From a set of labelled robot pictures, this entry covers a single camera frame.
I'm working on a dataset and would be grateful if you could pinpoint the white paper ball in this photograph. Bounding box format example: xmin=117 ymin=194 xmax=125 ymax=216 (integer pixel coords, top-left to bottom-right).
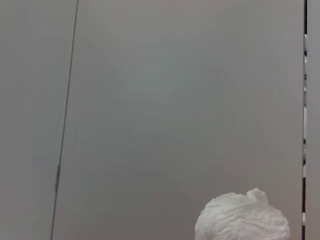
xmin=194 ymin=187 xmax=291 ymax=240

